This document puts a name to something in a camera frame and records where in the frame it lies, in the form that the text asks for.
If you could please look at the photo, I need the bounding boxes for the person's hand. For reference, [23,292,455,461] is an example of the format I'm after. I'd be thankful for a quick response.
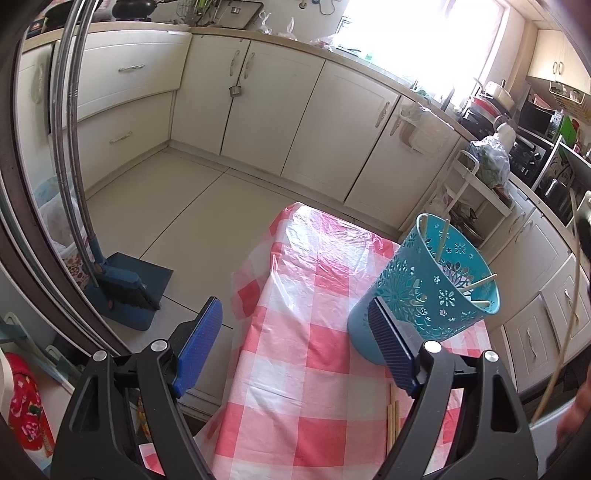
[557,378,591,444]

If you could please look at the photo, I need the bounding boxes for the red white checkered tablecloth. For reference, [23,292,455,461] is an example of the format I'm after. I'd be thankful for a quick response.
[138,202,493,480]

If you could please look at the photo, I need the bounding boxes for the bamboo chopstick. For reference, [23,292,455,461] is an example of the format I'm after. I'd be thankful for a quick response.
[435,219,451,264]
[529,188,584,425]
[417,213,437,258]
[469,299,491,308]
[458,273,497,293]
[387,383,401,452]

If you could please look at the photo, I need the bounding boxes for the blue broom and dustpan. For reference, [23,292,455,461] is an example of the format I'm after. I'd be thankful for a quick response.
[58,4,201,340]

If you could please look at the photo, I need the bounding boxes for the black microwave oven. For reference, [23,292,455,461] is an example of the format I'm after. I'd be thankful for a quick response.
[519,101,563,141]

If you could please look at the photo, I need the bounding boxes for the black frying pan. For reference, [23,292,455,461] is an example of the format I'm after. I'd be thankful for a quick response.
[112,0,158,21]

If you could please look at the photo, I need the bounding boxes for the plastic bag of vegetables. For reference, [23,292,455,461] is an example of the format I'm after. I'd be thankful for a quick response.
[468,136,510,189]

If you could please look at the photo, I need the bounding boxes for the blue perforated plastic basket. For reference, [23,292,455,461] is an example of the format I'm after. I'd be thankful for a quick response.
[348,214,501,365]

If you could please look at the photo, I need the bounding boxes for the white thermos jug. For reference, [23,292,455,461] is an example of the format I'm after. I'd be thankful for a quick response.
[494,122,516,154]

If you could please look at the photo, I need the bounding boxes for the white rolling storage cart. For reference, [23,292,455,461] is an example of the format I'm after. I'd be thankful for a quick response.
[424,150,515,247]

